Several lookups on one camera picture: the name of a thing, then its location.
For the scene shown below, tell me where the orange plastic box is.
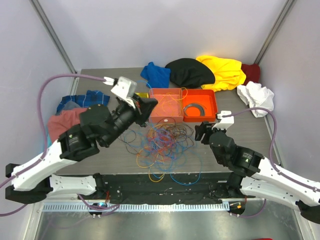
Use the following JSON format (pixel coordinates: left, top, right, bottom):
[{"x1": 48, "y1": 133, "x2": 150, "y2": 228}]
[{"x1": 182, "y1": 89, "x2": 218, "y2": 123}]

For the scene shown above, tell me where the salmon red cloth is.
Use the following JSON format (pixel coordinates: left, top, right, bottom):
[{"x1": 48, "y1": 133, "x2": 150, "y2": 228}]
[{"x1": 47, "y1": 108, "x2": 87, "y2": 143}]

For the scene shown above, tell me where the teal cloth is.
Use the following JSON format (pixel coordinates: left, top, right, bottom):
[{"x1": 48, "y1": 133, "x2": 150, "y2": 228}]
[{"x1": 47, "y1": 135, "x2": 52, "y2": 149}]

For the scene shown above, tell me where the salmon pink plastic box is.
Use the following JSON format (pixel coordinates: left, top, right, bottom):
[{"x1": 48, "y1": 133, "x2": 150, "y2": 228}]
[{"x1": 149, "y1": 88, "x2": 184, "y2": 124}]

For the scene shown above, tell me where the grey coiled cable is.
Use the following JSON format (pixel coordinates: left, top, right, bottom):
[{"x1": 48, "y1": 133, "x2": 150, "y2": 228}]
[{"x1": 183, "y1": 102, "x2": 208, "y2": 117}]

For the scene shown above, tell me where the white cloth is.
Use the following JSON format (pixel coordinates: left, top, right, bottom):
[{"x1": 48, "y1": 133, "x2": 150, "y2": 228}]
[{"x1": 236, "y1": 81, "x2": 275, "y2": 112}]

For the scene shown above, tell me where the blue plaid cloth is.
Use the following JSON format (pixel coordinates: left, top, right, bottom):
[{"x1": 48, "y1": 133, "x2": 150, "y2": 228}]
[{"x1": 56, "y1": 90, "x2": 110, "y2": 114}]

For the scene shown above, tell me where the gold metal tin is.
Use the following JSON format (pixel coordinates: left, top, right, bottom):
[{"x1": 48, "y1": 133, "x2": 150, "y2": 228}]
[{"x1": 135, "y1": 92, "x2": 150, "y2": 99}]

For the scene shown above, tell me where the dark brown thin cable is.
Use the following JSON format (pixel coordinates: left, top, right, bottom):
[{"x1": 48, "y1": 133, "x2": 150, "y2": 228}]
[{"x1": 116, "y1": 122, "x2": 196, "y2": 156}]

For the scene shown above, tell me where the white slotted cable duct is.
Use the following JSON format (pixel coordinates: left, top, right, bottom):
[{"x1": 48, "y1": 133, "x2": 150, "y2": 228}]
[{"x1": 42, "y1": 202, "x2": 230, "y2": 213}]

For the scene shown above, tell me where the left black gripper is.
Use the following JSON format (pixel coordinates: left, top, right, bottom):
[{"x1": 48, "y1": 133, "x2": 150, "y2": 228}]
[{"x1": 102, "y1": 93, "x2": 159, "y2": 147}]

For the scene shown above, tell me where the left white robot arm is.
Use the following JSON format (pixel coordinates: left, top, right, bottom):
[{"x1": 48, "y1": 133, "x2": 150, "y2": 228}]
[{"x1": 5, "y1": 94, "x2": 158, "y2": 205}]

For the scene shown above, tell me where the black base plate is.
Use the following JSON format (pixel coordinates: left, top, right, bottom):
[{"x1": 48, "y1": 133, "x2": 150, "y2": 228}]
[{"x1": 83, "y1": 172, "x2": 244, "y2": 205}]

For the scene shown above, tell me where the black cloth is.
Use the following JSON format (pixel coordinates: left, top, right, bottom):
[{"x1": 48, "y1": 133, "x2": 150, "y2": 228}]
[{"x1": 165, "y1": 58, "x2": 216, "y2": 89}]

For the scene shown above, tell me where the orange thin cable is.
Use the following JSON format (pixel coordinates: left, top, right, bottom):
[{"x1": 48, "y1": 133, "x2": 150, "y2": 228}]
[
  {"x1": 134, "y1": 122, "x2": 191, "y2": 183},
  {"x1": 152, "y1": 86, "x2": 188, "y2": 118}
]

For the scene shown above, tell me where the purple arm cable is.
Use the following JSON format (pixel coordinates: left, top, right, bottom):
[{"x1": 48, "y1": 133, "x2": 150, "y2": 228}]
[
  {"x1": 219, "y1": 107, "x2": 320, "y2": 193},
  {"x1": 0, "y1": 73, "x2": 111, "y2": 217}
]

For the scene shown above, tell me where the yellow cloth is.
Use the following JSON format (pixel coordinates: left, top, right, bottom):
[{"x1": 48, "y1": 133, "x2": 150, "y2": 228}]
[{"x1": 195, "y1": 55, "x2": 247, "y2": 92}]

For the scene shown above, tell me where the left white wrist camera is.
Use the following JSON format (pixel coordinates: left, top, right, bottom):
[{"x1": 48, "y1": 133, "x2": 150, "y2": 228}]
[{"x1": 103, "y1": 76, "x2": 137, "y2": 109}]

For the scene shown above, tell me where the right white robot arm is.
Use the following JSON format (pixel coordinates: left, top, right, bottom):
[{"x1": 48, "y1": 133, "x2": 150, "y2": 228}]
[{"x1": 195, "y1": 121, "x2": 320, "y2": 224}]

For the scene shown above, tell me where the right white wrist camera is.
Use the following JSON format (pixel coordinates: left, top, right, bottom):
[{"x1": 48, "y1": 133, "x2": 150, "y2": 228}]
[{"x1": 211, "y1": 110, "x2": 235, "y2": 130}]

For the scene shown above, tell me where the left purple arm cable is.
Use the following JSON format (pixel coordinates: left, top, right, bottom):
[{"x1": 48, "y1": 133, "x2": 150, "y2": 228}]
[{"x1": 0, "y1": 73, "x2": 111, "y2": 217}]

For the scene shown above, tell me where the dark red cloth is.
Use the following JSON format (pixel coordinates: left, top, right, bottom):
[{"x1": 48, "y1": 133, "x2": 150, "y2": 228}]
[{"x1": 241, "y1": 63, "x2": 261, "y2": 86}]

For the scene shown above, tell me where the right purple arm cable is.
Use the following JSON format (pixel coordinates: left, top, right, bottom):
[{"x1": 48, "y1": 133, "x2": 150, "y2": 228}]
[{"x1": 219, "y1": 107, "x2": 320, "y2": 193}]

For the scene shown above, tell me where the red thin cable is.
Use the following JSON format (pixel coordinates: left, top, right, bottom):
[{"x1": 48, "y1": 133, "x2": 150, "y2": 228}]
[{"x1": 149, "y1": 127, "x2": 183, "y2": 156}]

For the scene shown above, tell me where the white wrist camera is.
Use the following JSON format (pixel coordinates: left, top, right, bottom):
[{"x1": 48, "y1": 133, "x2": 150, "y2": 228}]
[
  {"x1": 103, "y1": 76, "x2": 137, "y2": 109},
  {"x1": 211, "y1": 110, "x2": 235, "y2": 130}
]

